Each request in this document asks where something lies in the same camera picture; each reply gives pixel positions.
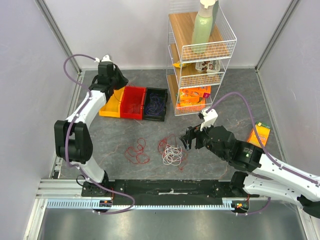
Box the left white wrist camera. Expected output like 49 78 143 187
94 54 113 65

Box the black plastic bin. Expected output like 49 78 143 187
142 87 168 122

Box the white wire shelf rack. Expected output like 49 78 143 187
166 0 237 116

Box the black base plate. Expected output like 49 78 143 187
81 178 253 201

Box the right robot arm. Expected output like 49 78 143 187
179 126 320 218

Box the yellow plastic bin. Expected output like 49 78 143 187
99 87 125 118

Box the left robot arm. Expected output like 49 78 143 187
54 60 128 197

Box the white cable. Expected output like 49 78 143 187
162 144 183 166

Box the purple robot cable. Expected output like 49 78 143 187
207 91 320 186
63 53 137 215

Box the orange box in rack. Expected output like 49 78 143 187
179 86 211 106

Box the red plastic bin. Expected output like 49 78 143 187
120 86 147 120

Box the orange snack box on table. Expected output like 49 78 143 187
247 121 271 147

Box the yellow snack bag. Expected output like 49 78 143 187
172 61 193 69

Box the slotted cable duct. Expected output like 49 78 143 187
46 199 239 211

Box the green bottle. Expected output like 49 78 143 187
191 0 219 54

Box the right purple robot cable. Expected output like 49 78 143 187
207 91 320 186

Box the white chocolate snack pack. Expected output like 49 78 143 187
195 60 221 73

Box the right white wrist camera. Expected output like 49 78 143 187
199 107 218 131

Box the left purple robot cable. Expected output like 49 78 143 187
63 53 137 215

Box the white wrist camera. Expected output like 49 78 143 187
94 54 113 65
199 107 218 131

